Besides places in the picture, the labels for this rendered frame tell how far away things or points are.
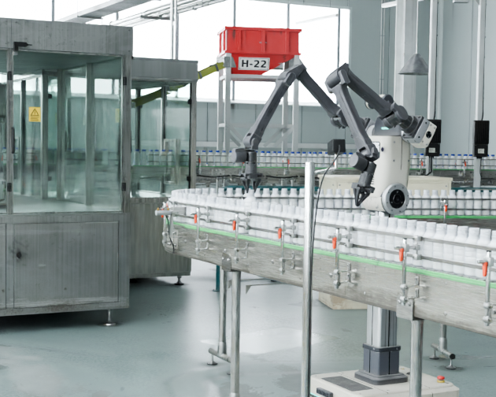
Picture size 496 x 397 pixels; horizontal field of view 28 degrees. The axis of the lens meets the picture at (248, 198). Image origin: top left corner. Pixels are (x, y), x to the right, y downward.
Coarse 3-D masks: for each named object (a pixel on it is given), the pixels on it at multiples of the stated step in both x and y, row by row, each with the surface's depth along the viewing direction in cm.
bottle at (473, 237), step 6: (474, 228) 338; (468, 234) 340; (474, 234) 338; (468, 240) 339; (474, 240) 338; (468, 252) 338; (474, 252) 338; (468, 258) 338; (474, 258) 338; (474, 264) 338; (468, 270) 338; (474, 270) 338
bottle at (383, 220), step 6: (384, 222) 386; (378, 228) 387; (384, 228) 385; (378, 234) 387; (378, 240) 387; (384, 240) 386; (378, 246) 387; (384, 246) 386; (378, 252) 387; (378, 258) 387; (384, 258) 386
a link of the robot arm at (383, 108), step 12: (336, 72) 447; (348, 72) 454; (336, 84) 450; (348, 84) 457; (360, 84) 458; (360, 96) 461; (372, 96) 461; (384, 108) 463; (396, 108) 464; (384, 120) 469
